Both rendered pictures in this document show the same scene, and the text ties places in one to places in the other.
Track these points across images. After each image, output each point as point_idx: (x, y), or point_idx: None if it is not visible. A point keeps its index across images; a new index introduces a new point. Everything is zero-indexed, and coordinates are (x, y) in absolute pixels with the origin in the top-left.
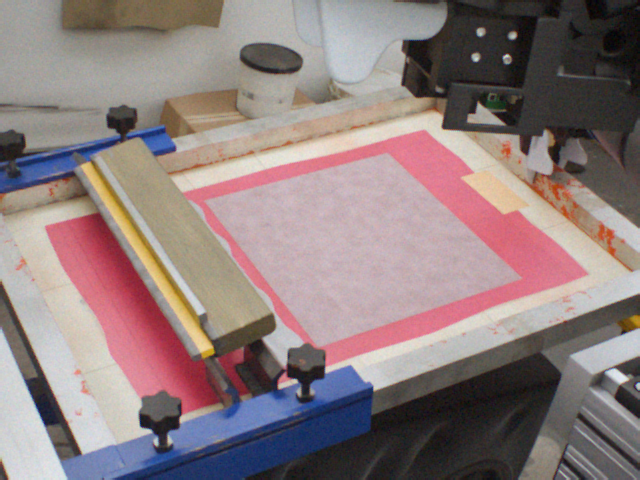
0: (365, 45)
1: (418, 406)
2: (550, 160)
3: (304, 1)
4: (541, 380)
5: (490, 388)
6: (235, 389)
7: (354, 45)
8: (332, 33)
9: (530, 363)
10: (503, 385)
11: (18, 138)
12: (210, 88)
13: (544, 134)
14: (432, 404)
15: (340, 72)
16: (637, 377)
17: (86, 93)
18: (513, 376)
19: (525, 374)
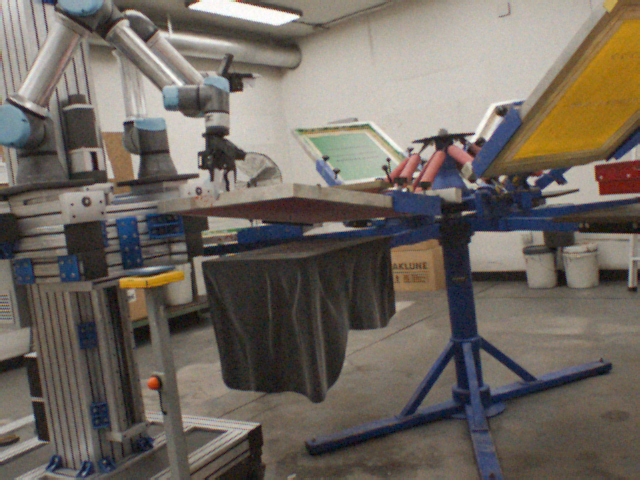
0: (244, 84)
1: (254, 250)
2: (220, 182)
3: (254, 82)
4: (210, 259)
5: (230, 255)
6: None
7: (245, 84)
8: (247, 83)
9: (215, 259)
10: (225, 256)
11: (420, 181)
12: None
13: (224, 172)
14: (249, 251)
15: (246, 87)
16: (194, 173)
17: None
18: (222, 257)
19: (217, 258)
